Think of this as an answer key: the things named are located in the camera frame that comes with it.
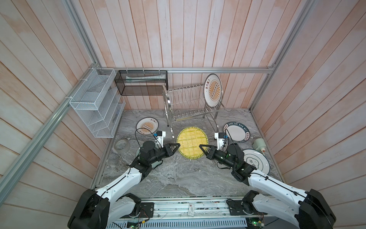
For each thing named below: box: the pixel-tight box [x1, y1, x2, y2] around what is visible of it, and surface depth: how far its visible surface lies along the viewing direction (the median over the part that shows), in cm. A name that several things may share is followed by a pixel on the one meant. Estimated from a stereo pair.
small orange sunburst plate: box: [135, 116, 160, 136], surface depth 113 cm
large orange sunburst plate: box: [203, 73, 224, 108], surface depth 87 cm
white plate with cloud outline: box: [242, 148, 271, 176], surface depth 93 cm
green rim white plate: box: [223, 121, 251, 143], surface depth 109 cm
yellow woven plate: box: [176, 126, 209, 160], surface depth 78 cm
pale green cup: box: [252, 137, 267, 153], surface depth 93 cm
